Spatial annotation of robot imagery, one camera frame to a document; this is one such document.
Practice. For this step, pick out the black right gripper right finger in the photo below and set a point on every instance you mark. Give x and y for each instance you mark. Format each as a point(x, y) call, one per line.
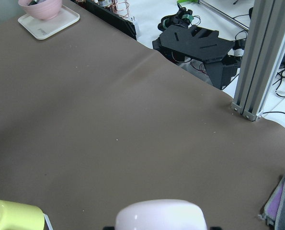
point(215, 228)

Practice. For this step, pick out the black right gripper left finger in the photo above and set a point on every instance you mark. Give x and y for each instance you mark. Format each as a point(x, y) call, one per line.
point(109, 228)

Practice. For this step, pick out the grey cloth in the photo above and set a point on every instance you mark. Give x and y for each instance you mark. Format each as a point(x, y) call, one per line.
point(274, 209)

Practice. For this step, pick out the aluminium frame post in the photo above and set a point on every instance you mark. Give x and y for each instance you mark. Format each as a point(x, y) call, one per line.
point(263, 53)

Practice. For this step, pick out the yellow cup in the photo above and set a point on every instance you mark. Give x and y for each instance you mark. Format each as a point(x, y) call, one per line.
point(17, 216)

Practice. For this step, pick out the black plastic bracket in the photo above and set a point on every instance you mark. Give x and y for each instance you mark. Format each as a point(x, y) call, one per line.
point(203, 45)

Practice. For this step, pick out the pink bowl with ice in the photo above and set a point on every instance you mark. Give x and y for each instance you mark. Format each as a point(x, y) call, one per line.
point(41, 9)

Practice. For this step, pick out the pink cup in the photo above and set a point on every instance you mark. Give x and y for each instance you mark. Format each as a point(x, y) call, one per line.
point(161, 214)

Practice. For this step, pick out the cream tray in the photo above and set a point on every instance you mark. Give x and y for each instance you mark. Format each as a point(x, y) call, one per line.
point(43, 29)

